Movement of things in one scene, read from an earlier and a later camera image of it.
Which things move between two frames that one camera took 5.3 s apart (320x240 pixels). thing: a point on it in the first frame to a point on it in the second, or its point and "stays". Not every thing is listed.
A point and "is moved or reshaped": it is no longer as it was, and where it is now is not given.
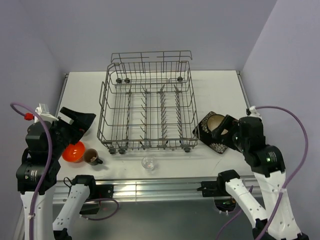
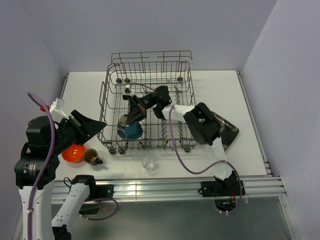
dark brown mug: [90, 156] stays
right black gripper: [230, 123] to [136, 113]
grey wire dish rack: [147, 103] stays
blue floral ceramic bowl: [214, 121] is moved or reshaped
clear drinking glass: [148, 163] stays
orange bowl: [74, 153] stays
